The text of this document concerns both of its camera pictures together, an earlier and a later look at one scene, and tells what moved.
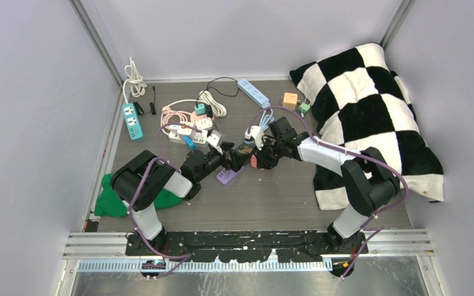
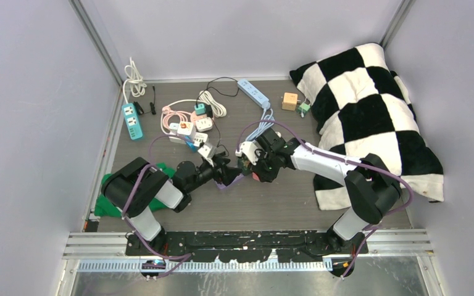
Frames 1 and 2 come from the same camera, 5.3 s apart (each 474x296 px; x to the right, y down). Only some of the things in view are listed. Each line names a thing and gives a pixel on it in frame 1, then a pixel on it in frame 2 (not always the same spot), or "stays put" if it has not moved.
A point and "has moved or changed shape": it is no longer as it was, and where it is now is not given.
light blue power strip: (253, 94) stays put
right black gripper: (263, 160) to (263, 176)
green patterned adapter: (242, 153) has moved or changed shape
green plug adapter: (303, 108) stays put
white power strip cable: (137, 84) stays put
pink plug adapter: (253, 160) has moved or changed shape
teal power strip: (132, 120) stays put
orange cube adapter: (290, 100) stays put
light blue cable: (266, 118) stays put
